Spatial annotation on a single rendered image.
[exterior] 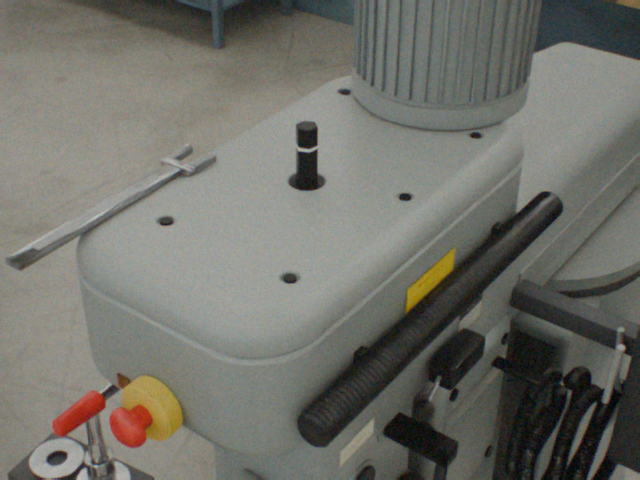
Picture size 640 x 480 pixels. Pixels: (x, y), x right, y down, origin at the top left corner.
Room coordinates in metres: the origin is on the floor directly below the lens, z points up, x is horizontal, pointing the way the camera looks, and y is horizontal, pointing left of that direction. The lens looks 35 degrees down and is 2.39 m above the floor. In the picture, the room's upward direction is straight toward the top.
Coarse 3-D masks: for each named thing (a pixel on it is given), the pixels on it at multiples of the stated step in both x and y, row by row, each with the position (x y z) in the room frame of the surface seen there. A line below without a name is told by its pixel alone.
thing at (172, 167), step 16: (160, 160) 0.85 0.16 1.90; (176, 160) 0.85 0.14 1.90; (208, 160) 0.85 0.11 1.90; (144, 176) 0.82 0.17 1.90; (160, 176) 0.82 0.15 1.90; (176, 176) 0.83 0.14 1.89; (128, 192) 0.79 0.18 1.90; (144, 192) 0.79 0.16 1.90; (96, 208) 0.76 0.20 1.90; (112, 208) 0.76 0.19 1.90; (64, 224) 0.73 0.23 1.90; (80, 224) 0.73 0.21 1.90; (96, 224) 0.74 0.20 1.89; (48, 240) 0.71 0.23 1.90; (64, 240) 0.71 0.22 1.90; (16, 256) 0.68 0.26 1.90; (32, 256) 0.68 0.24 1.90
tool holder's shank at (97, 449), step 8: (96, 416) 1.10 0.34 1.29; (88, 424) 1.10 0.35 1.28; (96, 424) 1.10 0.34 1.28; (88, 432) 1.10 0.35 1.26; (96, 432) 1.10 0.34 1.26; (88, 440) 1.10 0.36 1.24; (96, 440) 1.10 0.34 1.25; (104, 440) 1.11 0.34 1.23; (88, 448) 1.10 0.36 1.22; (96, 448) 1.09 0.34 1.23; (104, 448) 1.10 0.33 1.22; (96, 456) 1.09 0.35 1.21; (104, 456) 1.10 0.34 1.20
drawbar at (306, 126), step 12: (300, 132) 0.82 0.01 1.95; (312, 132) 0.82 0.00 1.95; (300, 144) 0.82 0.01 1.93; (312, 144) 0.82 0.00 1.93; (300, 156) 0.82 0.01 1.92; (312, 156) 0.82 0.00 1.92; (300, 168) 0.82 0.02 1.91; (312, 168) 0.82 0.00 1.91; (300, 180) 0.82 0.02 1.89; (312, 180) 0.82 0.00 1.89
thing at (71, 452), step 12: (48, 444) 1.19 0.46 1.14; (60, 444) 1.19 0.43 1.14; (72, 444) 1.19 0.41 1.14; (84, 444) 1.20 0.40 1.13; (36, 456) 1.16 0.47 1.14; (48, 456) 1.16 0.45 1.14; (60, 456) 1.17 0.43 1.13; (72, 456) 1.16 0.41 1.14; (12, 468) 1.15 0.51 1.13; (24, 468) 1.15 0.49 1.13; (36, 468) 1.13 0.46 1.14; (48, 468) 1.13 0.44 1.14; (60, 468) 1.13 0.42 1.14; (72, 468) 1.13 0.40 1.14; (84, 468) 1.14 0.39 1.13; (120, 468) 1.13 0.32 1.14; (132, 468) 1.15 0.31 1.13
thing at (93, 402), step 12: (108, 384) 0.73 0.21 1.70; (84, 396) 0.71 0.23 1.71; (96, 396) 0.71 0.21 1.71; (108, 396) 0.72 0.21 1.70; (72, 408) 0.69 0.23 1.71; (84, 408) 0.69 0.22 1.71; (96, 408) 0.70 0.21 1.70; (60, 420) 0.68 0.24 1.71; (72, 420) 0.68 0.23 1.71; (84, 420) 0.69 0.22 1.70; (60, 432) 0.67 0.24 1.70
